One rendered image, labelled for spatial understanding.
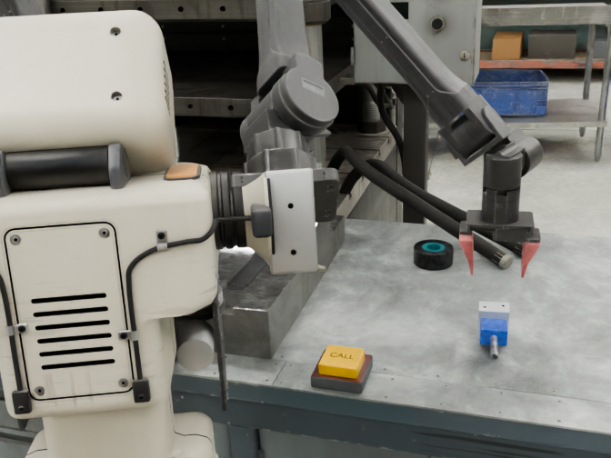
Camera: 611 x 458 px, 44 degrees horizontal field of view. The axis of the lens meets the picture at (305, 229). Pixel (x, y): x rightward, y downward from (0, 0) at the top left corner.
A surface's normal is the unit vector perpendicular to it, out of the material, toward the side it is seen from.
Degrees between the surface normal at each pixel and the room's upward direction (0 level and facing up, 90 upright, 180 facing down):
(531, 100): 91
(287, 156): 39
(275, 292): 0
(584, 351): 0
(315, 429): 90
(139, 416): 82
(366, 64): 90
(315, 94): 48
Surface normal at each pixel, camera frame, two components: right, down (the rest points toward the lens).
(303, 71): 0.58, -0.47
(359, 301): -0.04, -0.92
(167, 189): -0.01, -0.78
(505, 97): -0.16, 0.43
